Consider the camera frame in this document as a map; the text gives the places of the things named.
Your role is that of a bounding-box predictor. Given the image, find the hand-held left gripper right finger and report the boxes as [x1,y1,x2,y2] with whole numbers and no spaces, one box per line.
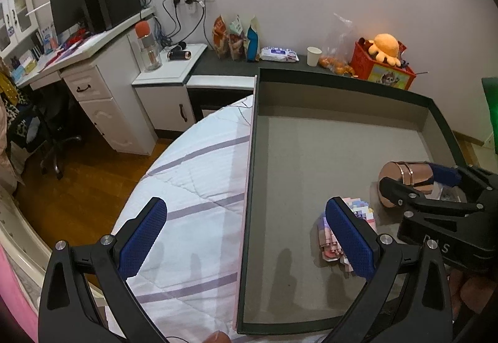
[325,196,456,343]

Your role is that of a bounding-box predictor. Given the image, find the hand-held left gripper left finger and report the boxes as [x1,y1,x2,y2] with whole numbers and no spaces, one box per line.
[38,196,169,343]

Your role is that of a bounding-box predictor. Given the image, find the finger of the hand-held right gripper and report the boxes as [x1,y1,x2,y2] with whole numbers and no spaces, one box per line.
[426,162,498,191]
[379,176,487,220]

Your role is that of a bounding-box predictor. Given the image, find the pink round block figure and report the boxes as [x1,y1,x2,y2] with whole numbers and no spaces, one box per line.
[317,197,377,276]

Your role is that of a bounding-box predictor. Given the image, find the rose gold metal cylinder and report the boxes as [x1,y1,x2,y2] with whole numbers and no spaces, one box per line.
[378,160,435,208]

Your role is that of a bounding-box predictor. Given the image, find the pink box with dark inside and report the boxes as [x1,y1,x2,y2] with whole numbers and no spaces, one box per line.
[233,67,481,336]

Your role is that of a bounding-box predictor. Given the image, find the person's right hand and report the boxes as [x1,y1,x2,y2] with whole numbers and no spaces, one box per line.
[447,271,487,324]

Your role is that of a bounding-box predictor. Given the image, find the green panel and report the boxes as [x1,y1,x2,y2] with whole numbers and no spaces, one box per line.
[482,76,498,155]

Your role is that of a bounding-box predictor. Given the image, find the red cartoon storage box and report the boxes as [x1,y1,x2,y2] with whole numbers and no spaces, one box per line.
[349,39,417,92]

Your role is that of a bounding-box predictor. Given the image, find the clear bag of oranges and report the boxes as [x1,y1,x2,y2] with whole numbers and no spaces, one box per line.
[318,12,359,76]

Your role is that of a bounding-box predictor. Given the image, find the orange plush octopus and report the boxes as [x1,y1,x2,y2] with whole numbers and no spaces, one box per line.
[368,33,402,66]

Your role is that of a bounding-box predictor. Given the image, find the white desk with drawers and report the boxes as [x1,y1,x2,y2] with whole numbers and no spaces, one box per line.
[16,7,158,156]

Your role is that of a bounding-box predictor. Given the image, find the pink cloth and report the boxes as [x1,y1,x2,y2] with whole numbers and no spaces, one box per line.
[0,244,37,343]

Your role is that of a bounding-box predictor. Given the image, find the black office chair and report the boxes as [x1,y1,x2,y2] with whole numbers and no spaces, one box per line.
[8,94,82,180]

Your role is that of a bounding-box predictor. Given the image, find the white bedside cabinet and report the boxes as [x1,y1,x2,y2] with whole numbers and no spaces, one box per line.
[131,43,209,134]

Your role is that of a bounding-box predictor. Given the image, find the wet wipes pack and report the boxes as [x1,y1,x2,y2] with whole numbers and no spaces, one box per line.
[259,47,300,63]

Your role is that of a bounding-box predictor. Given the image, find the patterned clothes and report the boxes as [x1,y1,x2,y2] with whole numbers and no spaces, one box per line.
[0,59,28,184]

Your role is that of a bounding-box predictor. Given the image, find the clear bottle with orange cap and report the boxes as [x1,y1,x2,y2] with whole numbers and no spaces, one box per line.
[134,20,163,72]

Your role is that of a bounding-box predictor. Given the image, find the dark topped low cabinet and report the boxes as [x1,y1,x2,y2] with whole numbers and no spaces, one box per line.
[187,49,312,122]

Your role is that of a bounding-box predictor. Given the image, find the blue and white snack bag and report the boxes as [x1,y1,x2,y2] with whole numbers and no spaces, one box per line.
[244,14,261,63]

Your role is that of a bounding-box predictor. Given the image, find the orange snack bag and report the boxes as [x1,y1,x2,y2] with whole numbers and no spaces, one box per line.
[212,14,230,58]

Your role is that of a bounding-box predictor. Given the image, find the green and brown snack bag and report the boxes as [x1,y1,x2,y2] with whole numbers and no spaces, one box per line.
[228,14,247,61]

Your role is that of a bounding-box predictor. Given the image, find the black computer monitor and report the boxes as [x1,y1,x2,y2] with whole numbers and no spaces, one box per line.
[49,0,94,38]

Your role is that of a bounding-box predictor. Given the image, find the white glass door cabinet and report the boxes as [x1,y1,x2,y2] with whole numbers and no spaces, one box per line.
[0,0,40,52]

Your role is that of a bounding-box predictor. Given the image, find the white bed frame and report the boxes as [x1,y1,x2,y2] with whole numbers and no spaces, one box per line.
[0,188,106,328]

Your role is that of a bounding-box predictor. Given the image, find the black power cable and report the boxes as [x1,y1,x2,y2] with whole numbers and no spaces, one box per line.
[190,1,215,52]
[162,0,184,47]

